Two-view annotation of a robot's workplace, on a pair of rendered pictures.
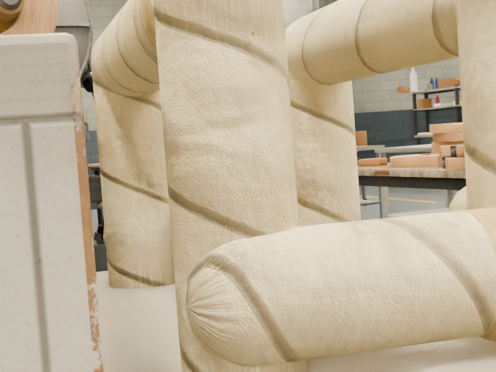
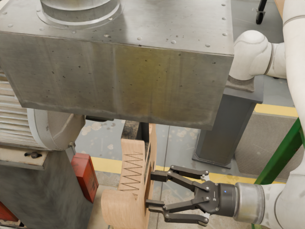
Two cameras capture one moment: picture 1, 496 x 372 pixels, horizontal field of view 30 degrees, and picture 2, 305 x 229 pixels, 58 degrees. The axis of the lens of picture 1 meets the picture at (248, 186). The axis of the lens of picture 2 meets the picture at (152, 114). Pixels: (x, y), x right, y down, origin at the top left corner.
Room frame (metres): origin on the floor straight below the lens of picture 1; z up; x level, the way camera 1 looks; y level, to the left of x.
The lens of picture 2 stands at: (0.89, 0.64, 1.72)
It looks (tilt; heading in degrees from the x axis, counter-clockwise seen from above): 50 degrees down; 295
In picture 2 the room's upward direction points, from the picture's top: 2 degrees clockwise
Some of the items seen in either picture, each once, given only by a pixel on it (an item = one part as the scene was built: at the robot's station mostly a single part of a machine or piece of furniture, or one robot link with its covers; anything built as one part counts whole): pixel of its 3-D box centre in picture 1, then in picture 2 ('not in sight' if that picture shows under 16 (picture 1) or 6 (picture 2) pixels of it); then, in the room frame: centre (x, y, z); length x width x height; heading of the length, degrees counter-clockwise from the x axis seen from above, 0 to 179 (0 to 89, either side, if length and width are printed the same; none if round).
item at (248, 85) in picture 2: not in sight; (235, 73); (0.97, -0.57, 0.73); 0.22 x 0.18 x 0.06; 10
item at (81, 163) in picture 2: not in sight; (66, 173); (1.52, 0.24, 0.49); 0.25 x 0.12 x 0.37; 18
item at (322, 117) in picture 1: (320, 157); not in sight; (0.41, -0.03, 1.07); 0.03 x 0.03 x 0.09
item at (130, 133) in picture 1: (138, 172); not in sight; (0.39, 0.05, 1.07); 0.03 x 0.03 x 0.09
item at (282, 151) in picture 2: not in sight; (268, 175); (0.63, -0.23, 0.45); 0.05 x 0.05 x 0.90; 18
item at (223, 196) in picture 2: not in sight; (213, 197); (0.87, 0.33, 1.09); 0.09 x 0.08 x 0.07; 18
